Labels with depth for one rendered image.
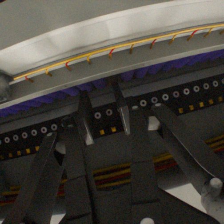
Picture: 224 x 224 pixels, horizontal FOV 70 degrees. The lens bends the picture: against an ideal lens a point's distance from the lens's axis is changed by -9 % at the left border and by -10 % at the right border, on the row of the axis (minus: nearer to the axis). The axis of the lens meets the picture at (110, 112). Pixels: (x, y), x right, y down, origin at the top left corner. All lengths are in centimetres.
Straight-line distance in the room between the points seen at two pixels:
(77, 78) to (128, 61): 5
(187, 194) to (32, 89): 19
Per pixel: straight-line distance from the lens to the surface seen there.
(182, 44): 19
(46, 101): 26
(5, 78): 19
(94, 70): 17
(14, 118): 33
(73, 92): 25
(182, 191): 19
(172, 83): 32
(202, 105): 34
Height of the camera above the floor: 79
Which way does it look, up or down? 13 degrees up
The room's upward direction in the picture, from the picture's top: 164 degrees clockwise
